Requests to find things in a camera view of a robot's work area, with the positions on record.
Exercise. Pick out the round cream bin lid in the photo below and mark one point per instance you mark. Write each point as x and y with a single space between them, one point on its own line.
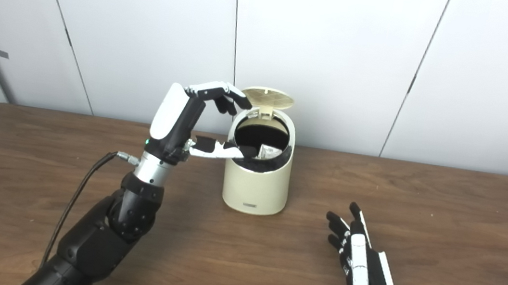
269 98

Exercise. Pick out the cream-colored desktop trash bin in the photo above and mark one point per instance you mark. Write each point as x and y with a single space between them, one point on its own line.
255 188

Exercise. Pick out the small gray wall label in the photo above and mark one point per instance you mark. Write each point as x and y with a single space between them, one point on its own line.
2 54

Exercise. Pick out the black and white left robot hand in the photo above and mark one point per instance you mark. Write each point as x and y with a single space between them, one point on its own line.
171 122

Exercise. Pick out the white and green milk carton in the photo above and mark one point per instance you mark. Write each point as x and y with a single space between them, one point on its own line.
269 152

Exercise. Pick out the black bin liner bag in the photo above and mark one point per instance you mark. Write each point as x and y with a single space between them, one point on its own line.
257 133

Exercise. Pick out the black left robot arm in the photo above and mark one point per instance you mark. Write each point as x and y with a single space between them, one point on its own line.
96 244

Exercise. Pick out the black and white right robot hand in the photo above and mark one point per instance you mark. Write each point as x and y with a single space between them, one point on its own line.
367 282

